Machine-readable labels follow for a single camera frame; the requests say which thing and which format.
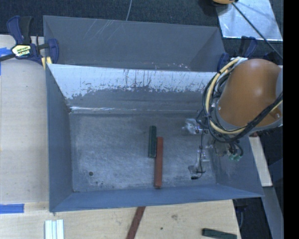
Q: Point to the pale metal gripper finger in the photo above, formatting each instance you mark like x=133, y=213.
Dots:
x=192, y=126
x=198, y=161

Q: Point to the red-brown flat block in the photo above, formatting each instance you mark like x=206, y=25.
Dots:
x=159, y=162
x=135, y=223

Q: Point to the dark green flat block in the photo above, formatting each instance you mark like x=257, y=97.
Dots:
x=218, y=233
x=152, y=142

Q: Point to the grey metal bin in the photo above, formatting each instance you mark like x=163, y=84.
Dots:
x=119, y=148

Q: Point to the pale wood board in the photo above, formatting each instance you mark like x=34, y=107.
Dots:
x=23, y=133

